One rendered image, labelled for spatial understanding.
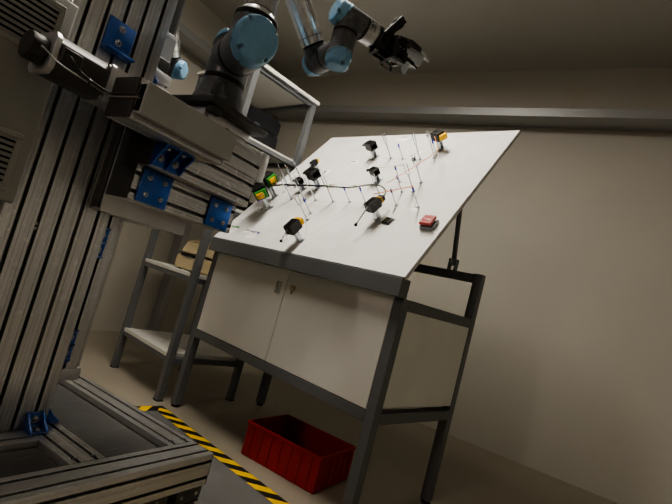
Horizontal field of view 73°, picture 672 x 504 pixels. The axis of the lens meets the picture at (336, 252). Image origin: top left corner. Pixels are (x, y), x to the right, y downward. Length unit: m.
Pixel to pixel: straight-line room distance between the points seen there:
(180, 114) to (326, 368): 1.07
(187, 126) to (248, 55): 0.28
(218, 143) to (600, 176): 2.87
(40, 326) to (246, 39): 0.88
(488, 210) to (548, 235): 0.46
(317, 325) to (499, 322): 1.88
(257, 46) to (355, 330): 0.99
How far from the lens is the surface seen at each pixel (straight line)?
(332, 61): 1.44
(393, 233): 1.79
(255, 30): 1.28
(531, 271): 3.44
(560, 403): 3.39
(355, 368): 1.67
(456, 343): 2.01
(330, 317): 1.77
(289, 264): 1.92
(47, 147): 1.29
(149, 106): 1.05
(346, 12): 1.49
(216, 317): 2.31
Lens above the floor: 0.76
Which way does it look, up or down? 5 degrees up
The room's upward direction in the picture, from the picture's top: 15 degrees clockwise
